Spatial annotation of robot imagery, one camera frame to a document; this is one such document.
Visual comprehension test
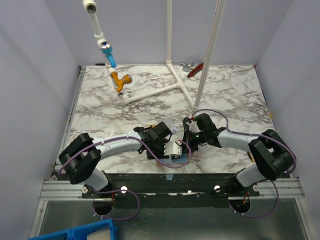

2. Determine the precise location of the silver VIP card stack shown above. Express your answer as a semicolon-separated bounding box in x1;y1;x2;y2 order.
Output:
161;117;179;135

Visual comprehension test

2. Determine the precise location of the pink leather card holder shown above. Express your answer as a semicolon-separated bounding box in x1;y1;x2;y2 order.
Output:
156;153;189;168

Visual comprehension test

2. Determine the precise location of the black VIP card stack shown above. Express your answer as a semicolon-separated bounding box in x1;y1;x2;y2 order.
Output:
182;117;191;131

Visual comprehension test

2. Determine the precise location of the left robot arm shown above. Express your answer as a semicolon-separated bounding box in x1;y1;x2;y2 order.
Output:
58;122;173;198

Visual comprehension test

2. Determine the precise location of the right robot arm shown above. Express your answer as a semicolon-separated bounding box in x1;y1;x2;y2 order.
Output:
182;113;296;196

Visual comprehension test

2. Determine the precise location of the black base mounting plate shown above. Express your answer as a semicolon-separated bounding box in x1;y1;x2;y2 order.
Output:
82;173;259;209

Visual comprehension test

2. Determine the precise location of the orange valve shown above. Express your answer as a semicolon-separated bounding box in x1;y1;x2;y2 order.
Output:
110;71;133;94

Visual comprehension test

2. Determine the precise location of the metal clamp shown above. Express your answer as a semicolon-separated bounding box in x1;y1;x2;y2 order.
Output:
180;61;194;69

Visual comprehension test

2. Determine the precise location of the blue valve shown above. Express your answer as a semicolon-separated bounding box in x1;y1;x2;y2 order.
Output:
99;41;117;68

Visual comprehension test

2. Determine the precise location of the blue plastic bin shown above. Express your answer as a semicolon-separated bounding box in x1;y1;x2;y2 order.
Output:
29;219;118;240

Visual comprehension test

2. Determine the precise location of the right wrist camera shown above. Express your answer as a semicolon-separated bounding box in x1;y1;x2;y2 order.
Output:
189;120;201;133

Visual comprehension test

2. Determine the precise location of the white PVC pipe frame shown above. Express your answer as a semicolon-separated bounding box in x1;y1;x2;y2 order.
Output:
82;0;226;110

